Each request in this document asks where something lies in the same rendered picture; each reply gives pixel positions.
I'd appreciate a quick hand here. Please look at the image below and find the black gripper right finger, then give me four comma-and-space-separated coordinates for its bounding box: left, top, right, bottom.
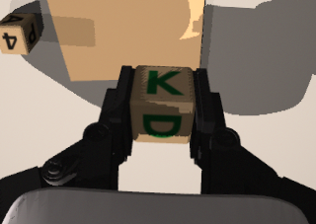
190, 68, 316, 224

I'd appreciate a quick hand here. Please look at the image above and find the beige letter block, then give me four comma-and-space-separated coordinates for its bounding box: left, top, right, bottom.
0, 14, 40, 55
129, 65, 196, 144

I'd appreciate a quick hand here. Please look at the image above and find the tan flat mat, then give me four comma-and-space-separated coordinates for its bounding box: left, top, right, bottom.
47, 0, 204, 81

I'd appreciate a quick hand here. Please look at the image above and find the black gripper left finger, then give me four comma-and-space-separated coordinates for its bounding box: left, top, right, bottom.
0, 65, 135, 224

